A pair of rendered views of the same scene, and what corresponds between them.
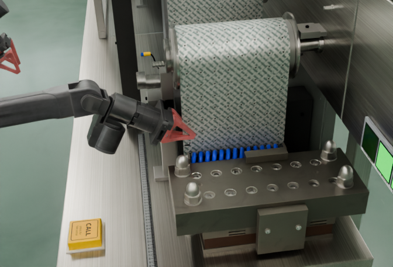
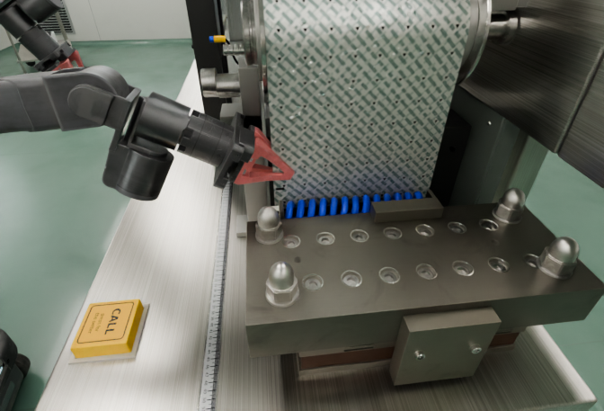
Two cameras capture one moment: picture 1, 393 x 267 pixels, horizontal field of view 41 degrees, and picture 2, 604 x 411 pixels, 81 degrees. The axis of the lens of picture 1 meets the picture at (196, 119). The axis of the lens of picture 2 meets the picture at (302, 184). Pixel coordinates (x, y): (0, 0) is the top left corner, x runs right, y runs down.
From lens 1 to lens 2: 0.67 m
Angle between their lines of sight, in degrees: 3
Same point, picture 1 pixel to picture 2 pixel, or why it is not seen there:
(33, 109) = not seen: outside the picture
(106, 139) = (134, 175)
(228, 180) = (347, 254)
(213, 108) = (324, 129)
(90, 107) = (87, 109)
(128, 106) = (173, 115)
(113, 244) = (152, 348)
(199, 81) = (301, 75)
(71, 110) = (53, 114)
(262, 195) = (410, 287)
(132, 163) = (210, 209)
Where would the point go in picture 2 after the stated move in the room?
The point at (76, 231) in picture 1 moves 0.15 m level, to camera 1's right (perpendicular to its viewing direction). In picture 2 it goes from (92, 325) to (204, 325)
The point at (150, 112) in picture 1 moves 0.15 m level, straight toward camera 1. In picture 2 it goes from (214, 129) to (197, 206)
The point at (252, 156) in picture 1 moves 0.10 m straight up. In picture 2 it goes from (386, 212) to (396, 146)
